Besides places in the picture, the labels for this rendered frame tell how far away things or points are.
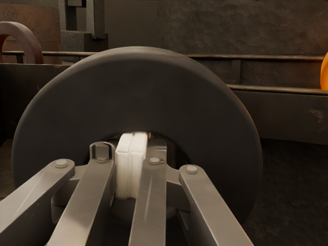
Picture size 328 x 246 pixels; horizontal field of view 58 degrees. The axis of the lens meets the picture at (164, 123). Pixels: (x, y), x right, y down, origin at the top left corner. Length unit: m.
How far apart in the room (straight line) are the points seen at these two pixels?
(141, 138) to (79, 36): 5.58
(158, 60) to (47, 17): 2.90
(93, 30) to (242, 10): 5.14
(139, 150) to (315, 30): 0.54
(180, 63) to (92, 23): 5.58
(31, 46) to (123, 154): 0.70
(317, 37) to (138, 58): 0.52
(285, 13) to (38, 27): 2.57
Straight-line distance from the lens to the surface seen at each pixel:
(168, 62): 0.16
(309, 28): 0.65
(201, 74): 0.16
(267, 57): 0.64
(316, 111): 0.56
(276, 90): 0.56
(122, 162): 0.15
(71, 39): 5.89
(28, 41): 0.84
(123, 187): 0.16
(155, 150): 0.17
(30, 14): 2.99
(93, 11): 5.72
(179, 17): 0.69
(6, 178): 0.45
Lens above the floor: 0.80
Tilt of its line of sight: 19 degrees down
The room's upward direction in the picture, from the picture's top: 4 degrees clockwise
